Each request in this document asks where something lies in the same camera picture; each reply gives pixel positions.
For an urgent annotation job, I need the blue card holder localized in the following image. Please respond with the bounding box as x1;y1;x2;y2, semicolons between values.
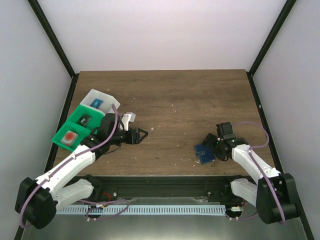
194;144;216;165

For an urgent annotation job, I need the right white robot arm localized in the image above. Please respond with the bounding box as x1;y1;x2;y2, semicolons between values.
202;122;301;224

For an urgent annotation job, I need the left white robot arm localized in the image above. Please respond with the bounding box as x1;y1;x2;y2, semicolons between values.
14;112;148;229

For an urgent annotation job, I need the black VIP card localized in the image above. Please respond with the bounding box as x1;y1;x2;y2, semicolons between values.
76;114;92;127

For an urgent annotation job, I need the blue card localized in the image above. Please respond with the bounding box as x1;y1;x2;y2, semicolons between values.
90;98;104;109

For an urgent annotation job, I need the red white card in bin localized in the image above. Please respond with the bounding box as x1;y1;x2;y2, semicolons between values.
60;130;79;147

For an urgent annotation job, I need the green bin upper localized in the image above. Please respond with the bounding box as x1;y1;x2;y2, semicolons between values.
67;104;104;130

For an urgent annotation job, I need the green bin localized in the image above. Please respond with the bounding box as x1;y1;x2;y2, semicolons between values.
67;104;104;130
51;121;90;152

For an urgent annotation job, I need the white plastic bin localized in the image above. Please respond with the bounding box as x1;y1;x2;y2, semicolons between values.
80;89;121;115

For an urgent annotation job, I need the green bin lower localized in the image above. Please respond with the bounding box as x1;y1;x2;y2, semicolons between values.
51;121;90;152

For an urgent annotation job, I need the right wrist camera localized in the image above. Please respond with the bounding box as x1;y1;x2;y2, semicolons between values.
216;122;236;140

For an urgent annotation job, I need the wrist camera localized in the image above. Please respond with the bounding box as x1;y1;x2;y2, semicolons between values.
121;112;136;131
216;122;236;140

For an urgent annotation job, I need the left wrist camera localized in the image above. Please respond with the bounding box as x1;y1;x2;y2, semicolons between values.
121;112;136;131

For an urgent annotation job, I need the black aluminium front rail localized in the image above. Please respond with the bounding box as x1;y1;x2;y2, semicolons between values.
90;175;254;204

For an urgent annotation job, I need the light blue slotted cable duct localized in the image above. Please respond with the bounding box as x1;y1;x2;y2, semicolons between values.
57;204;226;216

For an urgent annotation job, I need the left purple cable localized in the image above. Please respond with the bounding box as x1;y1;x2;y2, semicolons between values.
18;102;121;228

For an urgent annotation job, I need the left black frame post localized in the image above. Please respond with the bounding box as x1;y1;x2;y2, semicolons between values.
26;0;77;79

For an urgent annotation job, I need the black frame post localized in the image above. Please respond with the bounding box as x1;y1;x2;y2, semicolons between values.
26;0;77;79
247;0;298;77

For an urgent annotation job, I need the right black frame post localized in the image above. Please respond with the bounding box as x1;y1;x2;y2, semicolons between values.
247;0;298;77

